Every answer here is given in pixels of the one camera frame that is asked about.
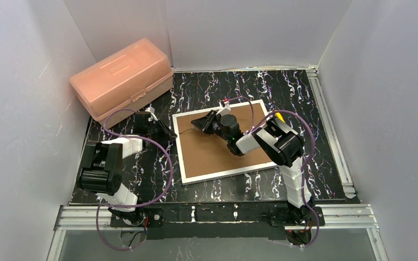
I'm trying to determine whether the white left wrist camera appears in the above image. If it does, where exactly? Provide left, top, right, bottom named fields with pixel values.
left=145, top=105, right=157, bottom=121

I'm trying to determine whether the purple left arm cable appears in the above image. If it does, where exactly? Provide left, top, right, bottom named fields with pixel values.
left=95, top=109, right=174, bottom=252

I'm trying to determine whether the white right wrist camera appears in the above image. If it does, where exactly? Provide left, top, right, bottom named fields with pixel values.
left=216, top=99, right=231, bottom=117

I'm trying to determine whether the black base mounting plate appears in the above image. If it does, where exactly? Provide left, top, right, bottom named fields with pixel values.
left=110, top=201, right=325, bottom=241

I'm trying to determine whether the white picture frame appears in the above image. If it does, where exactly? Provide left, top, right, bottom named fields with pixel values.
left=172, top=106, right=276, bottom=185

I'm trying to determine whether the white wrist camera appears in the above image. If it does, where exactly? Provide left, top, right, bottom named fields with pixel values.
left=216, top=99, right=231, bottom=117
left=145, top=105, right=157, bottom=121

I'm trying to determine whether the translucent orange plastic box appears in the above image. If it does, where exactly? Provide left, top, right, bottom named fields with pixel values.
left=70, top=38, right=174, bottom=128

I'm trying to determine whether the aluminium front rail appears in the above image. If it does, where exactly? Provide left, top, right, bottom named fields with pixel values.
left=55, top=202, right=379, bottom=230

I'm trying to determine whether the aluminium rail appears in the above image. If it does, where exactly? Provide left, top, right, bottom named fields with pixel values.
left=305, top=67, right=356, bottom=199
left=55, top=202, right=379, bottom=230

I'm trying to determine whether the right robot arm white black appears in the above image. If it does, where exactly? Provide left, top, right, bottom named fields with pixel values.
left=191, top=110, right=314, bottom=219

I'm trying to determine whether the yellow handled screwdriver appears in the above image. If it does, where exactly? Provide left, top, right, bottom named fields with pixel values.
left=275, top=112, right=286, bottom=123

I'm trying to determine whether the aluminium right side rail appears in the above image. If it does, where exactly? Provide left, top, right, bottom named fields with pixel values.
left=305, top=67, right=356, bottom=199

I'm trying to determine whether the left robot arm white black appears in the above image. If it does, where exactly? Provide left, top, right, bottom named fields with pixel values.
left=76, top=110, right=177, bottom=213

